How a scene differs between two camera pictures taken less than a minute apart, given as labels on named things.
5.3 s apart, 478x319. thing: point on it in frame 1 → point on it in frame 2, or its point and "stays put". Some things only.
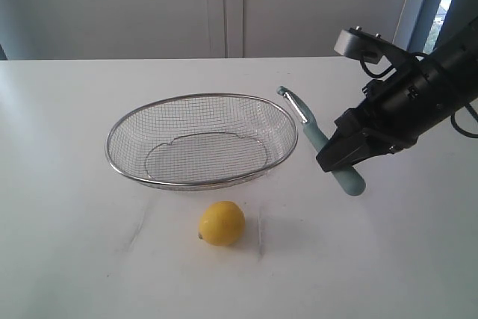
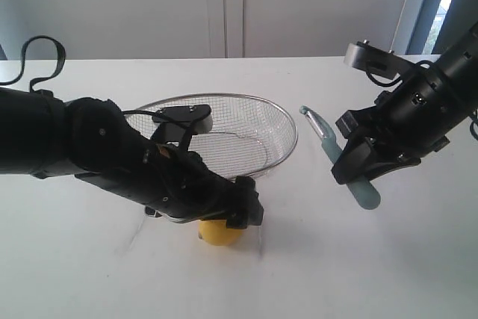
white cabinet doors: [154, 10] stays put
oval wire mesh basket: [201, 142] stays put
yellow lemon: [222, 223] stays put
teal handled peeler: [348, 177] → [365, 193]
